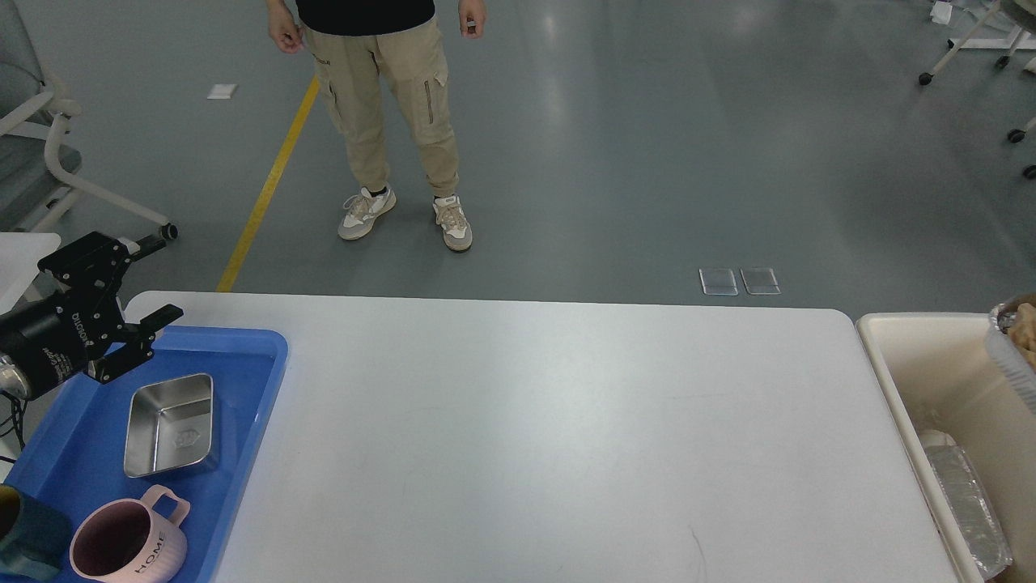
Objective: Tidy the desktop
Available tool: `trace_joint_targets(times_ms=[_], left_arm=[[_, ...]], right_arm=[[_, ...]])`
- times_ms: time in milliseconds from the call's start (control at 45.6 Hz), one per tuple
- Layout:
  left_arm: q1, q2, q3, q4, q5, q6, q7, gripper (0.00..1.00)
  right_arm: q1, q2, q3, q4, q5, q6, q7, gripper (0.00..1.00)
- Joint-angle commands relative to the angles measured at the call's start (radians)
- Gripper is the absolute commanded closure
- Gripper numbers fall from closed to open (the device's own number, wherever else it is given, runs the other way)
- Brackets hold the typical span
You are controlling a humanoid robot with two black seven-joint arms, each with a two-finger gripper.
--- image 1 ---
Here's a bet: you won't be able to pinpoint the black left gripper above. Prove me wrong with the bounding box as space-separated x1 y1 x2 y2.
1 231 184 401

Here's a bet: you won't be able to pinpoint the stainless steel rectangular container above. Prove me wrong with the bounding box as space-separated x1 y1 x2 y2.
122 372 219 480

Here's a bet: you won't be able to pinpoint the pink HOME mug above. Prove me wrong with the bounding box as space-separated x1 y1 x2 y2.
68 486 191 582

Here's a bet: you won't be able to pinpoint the brown paper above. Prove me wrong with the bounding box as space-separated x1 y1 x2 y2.
1008 303 1035 355

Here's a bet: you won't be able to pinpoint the aluminium foil tray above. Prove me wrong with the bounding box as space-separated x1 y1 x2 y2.
985 292 1035 414

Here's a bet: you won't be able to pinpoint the white side table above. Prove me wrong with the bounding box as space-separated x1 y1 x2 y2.
1 232 62 315

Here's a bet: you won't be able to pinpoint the blue plastic tray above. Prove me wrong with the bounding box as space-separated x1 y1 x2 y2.
5 327 288 582

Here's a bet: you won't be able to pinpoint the teal yellow cup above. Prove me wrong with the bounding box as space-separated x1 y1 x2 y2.
1 484 73 582

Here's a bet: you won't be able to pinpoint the person in khaki trousers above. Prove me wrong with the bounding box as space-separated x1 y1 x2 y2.
265 1 473 253

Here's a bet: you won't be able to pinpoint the clear floor plate left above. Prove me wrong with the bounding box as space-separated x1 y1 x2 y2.
698 268 739 296

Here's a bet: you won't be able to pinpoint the clear floor plate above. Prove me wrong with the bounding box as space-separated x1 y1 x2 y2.
698 268 739 296
740 268 782 296

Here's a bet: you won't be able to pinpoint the clear floor plate right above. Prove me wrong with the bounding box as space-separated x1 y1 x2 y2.
740 268 782 296

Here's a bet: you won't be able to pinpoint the beige plastic bin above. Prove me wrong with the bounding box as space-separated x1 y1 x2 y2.
857 313 1035 582

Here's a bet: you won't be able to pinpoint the white wheeled stand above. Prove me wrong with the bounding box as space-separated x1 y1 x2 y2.
918 1 1035 183

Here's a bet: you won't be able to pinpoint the black cables at left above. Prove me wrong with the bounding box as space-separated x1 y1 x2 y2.
0 393 29 466

